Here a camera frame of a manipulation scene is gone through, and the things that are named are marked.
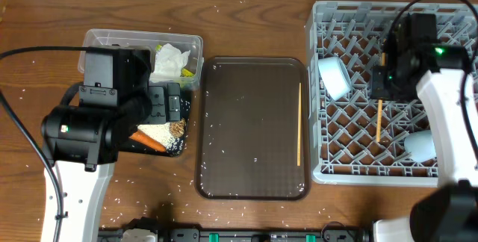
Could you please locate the brown food scrap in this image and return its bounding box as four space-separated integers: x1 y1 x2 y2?
170 118 186 138

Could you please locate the white rice pile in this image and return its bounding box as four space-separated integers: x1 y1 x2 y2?
138 122 181 151

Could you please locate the yellow green snack wrapper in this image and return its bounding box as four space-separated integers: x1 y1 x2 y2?
155 43 196 79

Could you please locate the white tissue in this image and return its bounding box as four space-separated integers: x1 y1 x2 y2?
151 43 191 83

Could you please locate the light blue rice bowl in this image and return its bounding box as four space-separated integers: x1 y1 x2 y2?
317 57 352 101

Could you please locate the orange carrot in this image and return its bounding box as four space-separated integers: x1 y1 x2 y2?
129 130 167 152

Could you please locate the light blue cup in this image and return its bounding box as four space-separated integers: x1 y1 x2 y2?
404 130 436 163

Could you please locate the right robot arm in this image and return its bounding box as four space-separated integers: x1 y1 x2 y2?
370 13 477 241

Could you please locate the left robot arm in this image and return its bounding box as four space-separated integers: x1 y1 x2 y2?
41 46 181 241

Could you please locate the grey dishwasher rack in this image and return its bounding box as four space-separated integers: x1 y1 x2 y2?
305 1 477 187

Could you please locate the black tray bin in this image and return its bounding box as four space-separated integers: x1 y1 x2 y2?
119 83 191 157

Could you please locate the brown serving tray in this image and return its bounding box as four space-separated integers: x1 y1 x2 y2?
195 57 311 201

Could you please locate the clear plastic bin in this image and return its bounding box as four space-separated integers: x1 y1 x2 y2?
83 29 204 90

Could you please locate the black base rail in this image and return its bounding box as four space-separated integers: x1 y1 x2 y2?
96 217 373 242

